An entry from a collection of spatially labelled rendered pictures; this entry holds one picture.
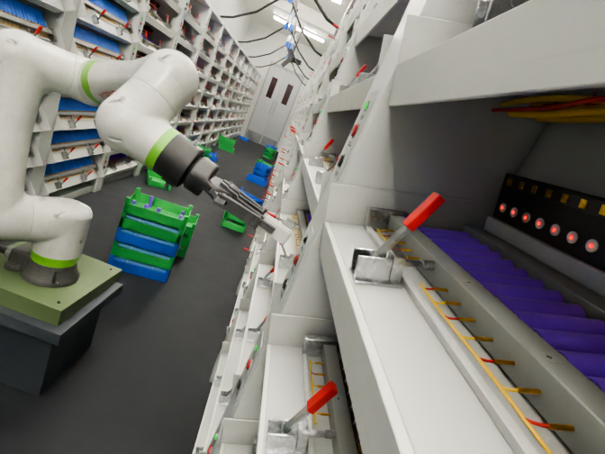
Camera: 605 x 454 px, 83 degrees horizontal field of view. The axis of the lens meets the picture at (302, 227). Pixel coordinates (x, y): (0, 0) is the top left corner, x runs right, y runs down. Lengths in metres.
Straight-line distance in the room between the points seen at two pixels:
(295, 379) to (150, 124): 0.50
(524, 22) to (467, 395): 0.19
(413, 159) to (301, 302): 0.24
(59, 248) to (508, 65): 1.15
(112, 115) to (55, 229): 0.54
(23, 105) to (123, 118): 0.44
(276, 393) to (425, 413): 0.29
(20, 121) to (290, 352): 0.88
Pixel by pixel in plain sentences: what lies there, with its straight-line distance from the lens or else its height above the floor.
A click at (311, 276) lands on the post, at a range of 0.47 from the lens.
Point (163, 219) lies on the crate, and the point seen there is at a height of 0.35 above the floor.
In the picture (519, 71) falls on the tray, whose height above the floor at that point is 1.12.
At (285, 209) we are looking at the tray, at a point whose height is 0.77.
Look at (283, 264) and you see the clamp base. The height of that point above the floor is 0.77.
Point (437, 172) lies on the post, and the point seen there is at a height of 1.06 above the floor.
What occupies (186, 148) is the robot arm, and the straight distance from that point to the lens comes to 0.70.
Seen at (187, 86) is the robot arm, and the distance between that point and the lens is 0.76.
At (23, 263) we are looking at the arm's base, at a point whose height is 0.36.
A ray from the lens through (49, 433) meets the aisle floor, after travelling 1.34.
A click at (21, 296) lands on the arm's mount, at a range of 1.23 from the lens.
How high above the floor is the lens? 1.05
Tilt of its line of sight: 16 degrees down
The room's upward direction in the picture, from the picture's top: 24 degrees clockwise
